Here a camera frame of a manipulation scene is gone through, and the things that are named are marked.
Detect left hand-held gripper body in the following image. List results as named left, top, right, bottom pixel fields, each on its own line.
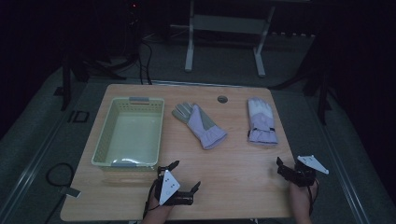
left=154, top=169, right=195, bottom=207

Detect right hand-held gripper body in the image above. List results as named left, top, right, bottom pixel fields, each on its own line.
left=284, top=154, right=330, bottom=188

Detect lavender glove with white fingers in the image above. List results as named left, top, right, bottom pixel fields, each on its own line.
left=247, top=96, right=279, bottom=147

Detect pale green plastic basket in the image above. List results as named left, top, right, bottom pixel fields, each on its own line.
left=91, top=96, right=165, bottom=169

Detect lavender glove with grey palm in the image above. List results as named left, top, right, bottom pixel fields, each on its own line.
left=171, top=102, right=229, bottom=150

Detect person's right hand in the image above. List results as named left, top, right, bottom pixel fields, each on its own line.
left=289, top=180, right=319, bottom=215

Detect person's left hand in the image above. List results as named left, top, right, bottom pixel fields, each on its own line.
left=145, top=186, right=175, bottom=219

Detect black tripod stand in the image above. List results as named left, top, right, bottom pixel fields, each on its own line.
left=52, top=50, right=127, bottom=112
left=269, top=59, right=334, bottom=126

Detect grey tape piece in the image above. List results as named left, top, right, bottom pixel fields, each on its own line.
left=60, top=186, right=82, bottom=199

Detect white metal stand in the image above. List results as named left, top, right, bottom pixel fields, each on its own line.
left=170, top=0, right=277, bottom=78

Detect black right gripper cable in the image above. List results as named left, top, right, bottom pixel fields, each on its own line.
left=307, top=178, right=320, bottom=217

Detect black hanging cables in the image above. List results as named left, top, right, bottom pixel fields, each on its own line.
left=135, top=18, right=154, bottom=86

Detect black floor cable loop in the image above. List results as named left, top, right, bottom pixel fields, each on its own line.
left=45, top=161, right=76, bottom=189

